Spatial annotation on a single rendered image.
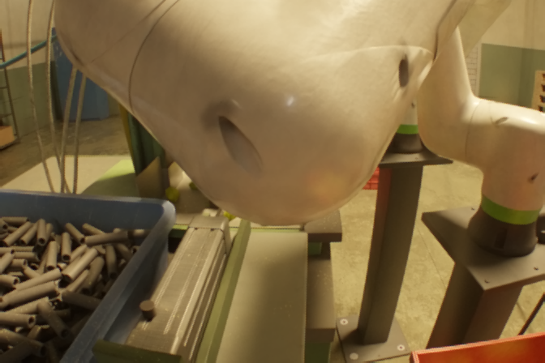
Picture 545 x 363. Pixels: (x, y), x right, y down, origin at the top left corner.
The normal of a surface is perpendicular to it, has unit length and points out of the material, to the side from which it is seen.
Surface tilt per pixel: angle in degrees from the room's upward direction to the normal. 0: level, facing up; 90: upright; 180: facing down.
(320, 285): 0
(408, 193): 90
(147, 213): 81
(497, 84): 90
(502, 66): 90
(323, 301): 0
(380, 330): 90
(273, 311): 0
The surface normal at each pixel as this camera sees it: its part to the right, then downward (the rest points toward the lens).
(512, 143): -0.83, 0.19
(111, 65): -0.51, 0.44
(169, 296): -0.04, -0.94
